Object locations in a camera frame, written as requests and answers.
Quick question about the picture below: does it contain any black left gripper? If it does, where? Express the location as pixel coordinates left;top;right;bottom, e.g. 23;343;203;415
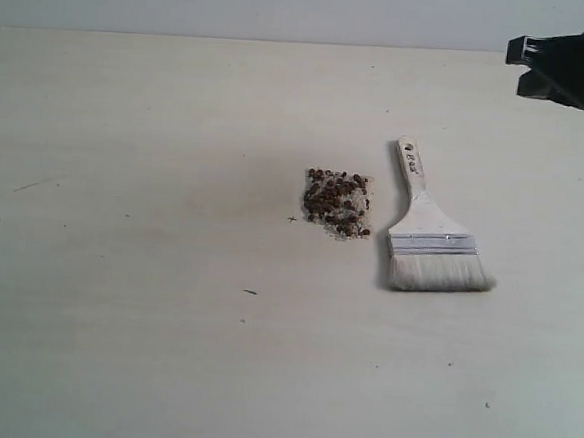
505;32;584;111

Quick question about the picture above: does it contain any white wooden paint brush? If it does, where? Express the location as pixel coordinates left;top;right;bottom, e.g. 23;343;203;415
388;136;496;293

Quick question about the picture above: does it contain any scattered rice grain pile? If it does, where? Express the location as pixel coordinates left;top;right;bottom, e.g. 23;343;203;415
298;166;380;244

